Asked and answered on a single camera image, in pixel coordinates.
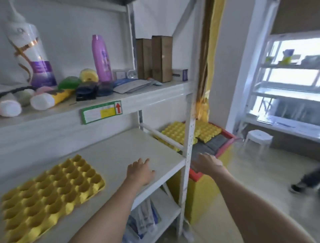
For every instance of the person's right hand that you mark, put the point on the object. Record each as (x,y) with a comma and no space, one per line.
(209,165)

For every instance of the person's left hand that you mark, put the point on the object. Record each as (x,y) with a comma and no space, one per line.
(139,173)

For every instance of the person's right fingers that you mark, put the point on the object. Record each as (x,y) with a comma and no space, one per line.
(198,163)

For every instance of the person's left thumb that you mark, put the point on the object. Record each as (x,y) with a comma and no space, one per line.
(150,173)

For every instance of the person's left forearm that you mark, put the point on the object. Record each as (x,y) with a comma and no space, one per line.
(110,212)

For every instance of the person's right forearm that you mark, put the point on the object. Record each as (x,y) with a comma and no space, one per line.
(252,207)

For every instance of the grey egg tray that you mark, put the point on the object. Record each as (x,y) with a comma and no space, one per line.
(212,147)

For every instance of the yellow egg tray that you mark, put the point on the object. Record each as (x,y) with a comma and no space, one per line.
(50,195)
(175,132)
(208,132)

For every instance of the yellow bin with red rim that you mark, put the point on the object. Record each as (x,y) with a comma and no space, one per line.
(202,197)

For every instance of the white metal shelf unit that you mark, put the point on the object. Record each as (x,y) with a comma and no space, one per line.
(120,147)

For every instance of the white plastic packets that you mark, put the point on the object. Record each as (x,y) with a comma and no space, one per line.
(145,217)

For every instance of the white plastic stool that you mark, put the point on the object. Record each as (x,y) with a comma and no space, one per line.
(258,137)

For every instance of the green bordered shelf label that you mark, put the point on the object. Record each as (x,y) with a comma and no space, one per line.
(101,112)

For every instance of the white and blue flat packet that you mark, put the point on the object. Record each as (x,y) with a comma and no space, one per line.
(131,85)

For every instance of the white and purple box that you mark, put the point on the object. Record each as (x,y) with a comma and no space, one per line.
(180,75)

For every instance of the small teal tube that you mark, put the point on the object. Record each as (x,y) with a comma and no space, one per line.
(155,81)

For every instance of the small white box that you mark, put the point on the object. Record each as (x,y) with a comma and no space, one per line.
(122,74)

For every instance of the yellow and brown curtain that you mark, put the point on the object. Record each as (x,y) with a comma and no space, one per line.
(208,55)

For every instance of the brown cardboard box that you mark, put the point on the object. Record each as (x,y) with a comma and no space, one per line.
(162,58)
(144,58)

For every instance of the white background shelf unit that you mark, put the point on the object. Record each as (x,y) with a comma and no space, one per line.
(282,87)

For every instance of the round yellow container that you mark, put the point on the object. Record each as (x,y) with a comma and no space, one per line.
(89,75)

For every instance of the purple shampoo bottle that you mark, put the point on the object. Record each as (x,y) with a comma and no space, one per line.
(102,58)

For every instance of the yellow tube with white cap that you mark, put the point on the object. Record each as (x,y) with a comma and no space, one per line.
(50,99)

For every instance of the pink capped tube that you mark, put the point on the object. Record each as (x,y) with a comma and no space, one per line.
(44,90)

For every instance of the white capped tube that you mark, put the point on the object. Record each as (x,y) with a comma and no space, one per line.
(10,108)

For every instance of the large white bottle purple label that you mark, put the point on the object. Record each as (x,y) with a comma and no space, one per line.
(30,50)

